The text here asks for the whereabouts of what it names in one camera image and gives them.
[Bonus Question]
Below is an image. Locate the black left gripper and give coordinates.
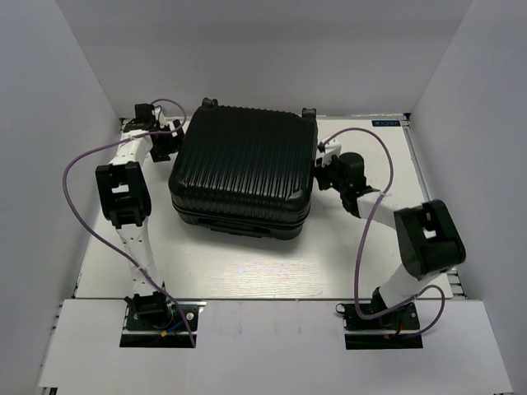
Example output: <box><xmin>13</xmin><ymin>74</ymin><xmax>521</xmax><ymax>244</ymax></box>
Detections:
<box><xmin>152</xmin><ymin>118</ymin><xmax>194</xmax><ymax>162</ymax></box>

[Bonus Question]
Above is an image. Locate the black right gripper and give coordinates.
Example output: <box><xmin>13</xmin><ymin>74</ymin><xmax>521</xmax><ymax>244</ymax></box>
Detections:
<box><xmin>312</xmin><ymin>153</ymin><xmax>347</xmax><ymax>193</ymax></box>

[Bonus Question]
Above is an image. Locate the black suitcase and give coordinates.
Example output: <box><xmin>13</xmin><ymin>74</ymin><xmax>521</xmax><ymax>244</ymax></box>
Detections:
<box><xmin>168</xmin><ymin>98</ymin><xmax>318</xmax><ymax>240</ymax></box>

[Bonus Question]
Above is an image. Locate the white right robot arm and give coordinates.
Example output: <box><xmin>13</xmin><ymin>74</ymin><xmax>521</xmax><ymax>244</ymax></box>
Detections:
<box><xmin>315</xmin><ymin>152</ymin><xmax>466</xmax><ymax>328</ymax></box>

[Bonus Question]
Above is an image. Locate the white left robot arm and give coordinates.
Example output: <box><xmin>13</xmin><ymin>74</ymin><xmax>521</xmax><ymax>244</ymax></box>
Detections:
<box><xmin>96</xmin><ymin>100</ymin><xmax>184</xmax><ymax>329</ymax></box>

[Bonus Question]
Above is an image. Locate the blue label sticker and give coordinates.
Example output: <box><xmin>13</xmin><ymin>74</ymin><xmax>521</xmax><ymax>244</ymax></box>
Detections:
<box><xmin>371</xmin><ymin>119</ymin><xmax>401</xmax><ymax>128</ymax></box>

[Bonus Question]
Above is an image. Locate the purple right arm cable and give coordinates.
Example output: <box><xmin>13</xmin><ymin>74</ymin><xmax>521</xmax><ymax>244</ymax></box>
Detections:
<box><xmin>317</xmin><ymin>128</ymin><xmax>446</xmax><ymax>339</ymax></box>

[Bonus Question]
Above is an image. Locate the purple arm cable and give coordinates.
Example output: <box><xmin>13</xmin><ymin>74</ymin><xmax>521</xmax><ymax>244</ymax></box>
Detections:
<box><xmin>62</xmin><ymin>97</ymin><xmax>197</xmax><ymax>349</ymax></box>
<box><xmin>317</xmin><ymin>128</ymin><xmax>446</xmax><ymax>339</ymax></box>

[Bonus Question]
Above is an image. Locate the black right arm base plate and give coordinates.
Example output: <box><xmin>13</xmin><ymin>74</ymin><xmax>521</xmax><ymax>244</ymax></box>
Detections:
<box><xmin>335</xmin><ymin>303</ymin><xmax>423</xmax><ymax>351</ymax></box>

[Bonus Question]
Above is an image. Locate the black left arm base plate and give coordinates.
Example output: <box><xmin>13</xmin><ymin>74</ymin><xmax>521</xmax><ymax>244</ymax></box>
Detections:
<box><xmin>119</xmin><ymin>301</ymin><xmax>206</xmax><ymax>349</ymax></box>

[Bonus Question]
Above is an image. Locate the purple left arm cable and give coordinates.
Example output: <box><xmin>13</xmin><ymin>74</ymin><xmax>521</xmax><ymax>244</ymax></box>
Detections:
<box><xmin>62</xmin><ymin>97</ymin><xmax>197</xmax><ymax>349</ymax></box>

